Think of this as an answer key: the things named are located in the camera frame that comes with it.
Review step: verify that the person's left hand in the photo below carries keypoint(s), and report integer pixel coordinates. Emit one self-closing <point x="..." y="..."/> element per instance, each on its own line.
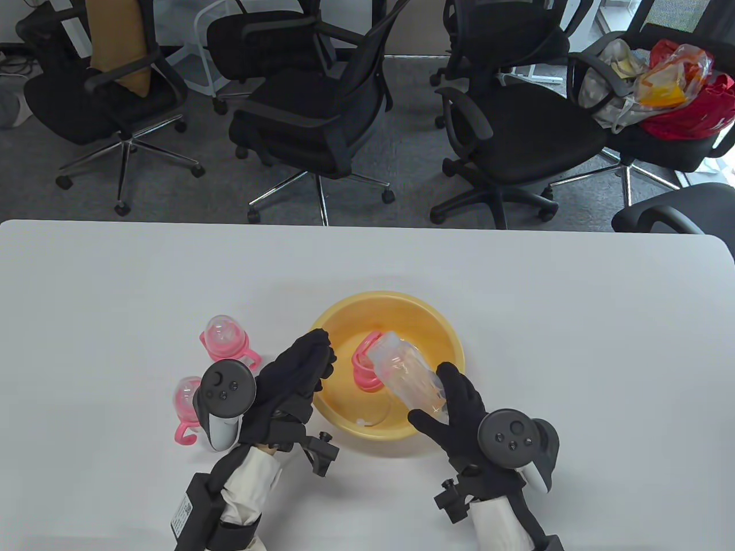
<point x="287" y="390"/>

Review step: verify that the person's right hand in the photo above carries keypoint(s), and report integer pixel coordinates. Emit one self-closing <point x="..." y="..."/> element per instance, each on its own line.
<point x="459" y="425"/>

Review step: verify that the clear plastic baby bottle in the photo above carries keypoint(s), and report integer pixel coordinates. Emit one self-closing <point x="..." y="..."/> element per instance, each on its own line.
<point x="402" y="373"/>
<point x="186" y="396"/>
<point x="221" y="338"/>

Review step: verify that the pink bottle collar with nipple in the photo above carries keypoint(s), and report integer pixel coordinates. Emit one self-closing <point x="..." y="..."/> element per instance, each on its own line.
<point x="367" y="383"/>

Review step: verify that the clear straw with white tip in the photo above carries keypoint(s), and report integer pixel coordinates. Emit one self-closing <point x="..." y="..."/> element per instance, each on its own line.
<point x="362" y="423"/>

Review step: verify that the person's right forearm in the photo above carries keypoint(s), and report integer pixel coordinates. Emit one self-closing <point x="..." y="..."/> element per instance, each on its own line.
<point x="505" y="522"/>

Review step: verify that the grey right hand controller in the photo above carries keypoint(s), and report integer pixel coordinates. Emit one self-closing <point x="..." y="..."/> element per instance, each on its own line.
<point x="508" y="436"/>

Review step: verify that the grey hand controller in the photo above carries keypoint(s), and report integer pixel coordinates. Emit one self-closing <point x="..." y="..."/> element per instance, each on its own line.
<point x="227" y="390"/>
<point x="508" y="436"/>

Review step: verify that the yellow plastic basin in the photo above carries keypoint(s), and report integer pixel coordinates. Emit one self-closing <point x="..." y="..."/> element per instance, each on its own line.
<point x="339" y="396"/>

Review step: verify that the grey left hand controller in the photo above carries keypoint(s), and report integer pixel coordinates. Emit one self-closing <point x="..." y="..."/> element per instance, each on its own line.
<point x="227" y="390"/>

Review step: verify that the black office chair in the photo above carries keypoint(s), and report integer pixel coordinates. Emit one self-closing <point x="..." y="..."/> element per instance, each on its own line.
<point x="534" y="138"/>
<point x="298" y="132"/>
<point x="505" y="34"/>
<point x="252" y="46"/>
<point x="689" y="206"/>

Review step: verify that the black chair with bags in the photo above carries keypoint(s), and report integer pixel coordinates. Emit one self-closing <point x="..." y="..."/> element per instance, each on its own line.
<point x="660" y="152"/>

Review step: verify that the black chair with cushion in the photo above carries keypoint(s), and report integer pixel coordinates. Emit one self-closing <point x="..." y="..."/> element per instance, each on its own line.
<point x="74" y="109"/>

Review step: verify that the white metal table leg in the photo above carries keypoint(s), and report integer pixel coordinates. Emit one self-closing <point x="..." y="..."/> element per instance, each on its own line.
<point x="534" y="72"/>

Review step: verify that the brown cushion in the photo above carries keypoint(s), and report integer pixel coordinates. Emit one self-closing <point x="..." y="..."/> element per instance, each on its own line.
<point x="118" y="46"/>

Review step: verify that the red bag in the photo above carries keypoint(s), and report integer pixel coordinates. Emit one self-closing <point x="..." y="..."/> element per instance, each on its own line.
<point x="700" y="120"/>

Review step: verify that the orange plastic bag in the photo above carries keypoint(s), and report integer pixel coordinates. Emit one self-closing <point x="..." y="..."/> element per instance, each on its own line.
<point x="669" y="80"/>

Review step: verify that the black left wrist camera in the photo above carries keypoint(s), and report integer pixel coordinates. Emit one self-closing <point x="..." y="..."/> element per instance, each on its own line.
<point x="321" y="453"/>

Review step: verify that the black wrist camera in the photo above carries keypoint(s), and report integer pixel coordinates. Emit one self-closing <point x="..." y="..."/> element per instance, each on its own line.
<point x="321" y="453"/>
<point x="453" y="502"/>

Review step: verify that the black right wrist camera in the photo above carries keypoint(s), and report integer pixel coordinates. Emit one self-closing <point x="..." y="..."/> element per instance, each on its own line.
<point x="453" y="502"/>

